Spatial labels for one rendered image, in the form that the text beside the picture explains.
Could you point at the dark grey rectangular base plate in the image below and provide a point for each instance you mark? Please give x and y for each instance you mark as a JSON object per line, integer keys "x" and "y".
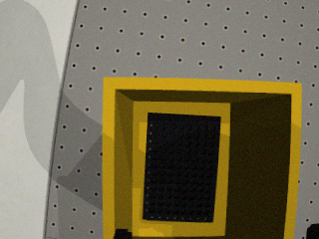
{"x": 248, "y": 40}

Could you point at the yellow open-top bin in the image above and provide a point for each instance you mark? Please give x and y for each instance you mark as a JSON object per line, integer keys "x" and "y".
{"x": 258, "y": 161}

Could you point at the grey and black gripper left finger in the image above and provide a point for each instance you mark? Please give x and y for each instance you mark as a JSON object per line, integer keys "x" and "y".
{"x": 123, "y": 234}

